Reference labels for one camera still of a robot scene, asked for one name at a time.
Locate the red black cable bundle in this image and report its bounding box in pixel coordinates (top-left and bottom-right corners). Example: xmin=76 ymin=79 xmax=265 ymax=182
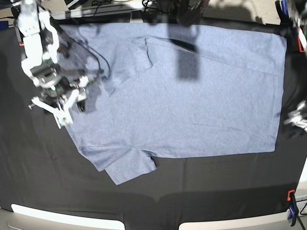
xmin=177 ymin=0 xmax=209 ymax=24

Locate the black table cloth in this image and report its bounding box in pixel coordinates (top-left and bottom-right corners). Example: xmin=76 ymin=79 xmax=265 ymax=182
xmin=0 ymin=28 xmax=307 ymax=230

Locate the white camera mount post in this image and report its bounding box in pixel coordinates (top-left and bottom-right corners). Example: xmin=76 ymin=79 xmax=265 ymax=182
xmin=130 ymin=10 xmax=143 ymax=23

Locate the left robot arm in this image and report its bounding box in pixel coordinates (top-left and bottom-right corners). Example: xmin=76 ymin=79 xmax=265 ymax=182
xmin=282 ymin=0 xmax=307 ymax=132

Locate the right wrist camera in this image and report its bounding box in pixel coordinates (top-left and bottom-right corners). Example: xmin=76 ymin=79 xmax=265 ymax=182
xmin=54 ymin=110 xmax=73 ymax=129

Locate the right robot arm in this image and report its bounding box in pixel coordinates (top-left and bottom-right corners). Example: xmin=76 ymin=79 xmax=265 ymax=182
xmin=10 ymin=0 xmax=101 ymax=117

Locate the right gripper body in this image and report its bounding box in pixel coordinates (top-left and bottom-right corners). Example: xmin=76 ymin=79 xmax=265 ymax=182
xmin=29 ymin=64 xmax=105 ymax=109

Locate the orange black clamp far right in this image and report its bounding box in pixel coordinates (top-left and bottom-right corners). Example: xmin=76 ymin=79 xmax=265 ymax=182
xmin=297 ymin=27 xmax=307 ymax=53

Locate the blue grey t-shirt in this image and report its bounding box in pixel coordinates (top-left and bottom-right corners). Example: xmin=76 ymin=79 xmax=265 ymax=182
xmin=62 ymin=23 xmax=287 ymax=184

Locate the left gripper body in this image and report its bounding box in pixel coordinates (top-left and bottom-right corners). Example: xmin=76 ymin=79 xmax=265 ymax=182
xmin=283 ymin=100 xmax=307 ymax=133

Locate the orange black clamp far left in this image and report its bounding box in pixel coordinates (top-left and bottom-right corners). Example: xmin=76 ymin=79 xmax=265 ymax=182
xmin=13 ymin=20 xmax=24 ymax=46

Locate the aluminium rail at back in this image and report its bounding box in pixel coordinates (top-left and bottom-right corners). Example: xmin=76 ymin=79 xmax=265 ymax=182
xmin=52 ymin=2 xmax=144 ymax=20

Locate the orange black clamp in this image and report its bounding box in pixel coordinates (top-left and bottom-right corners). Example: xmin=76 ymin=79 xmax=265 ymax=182
xmin=13 ymin=20 xmax=24 ymax=46
xmin=297 ymin=27 xmax=307 ymax=53

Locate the blue orange clamp near right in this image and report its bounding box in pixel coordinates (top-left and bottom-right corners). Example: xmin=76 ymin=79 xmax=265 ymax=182
xmin=287 ymin=189 xmax=298 ymax=227

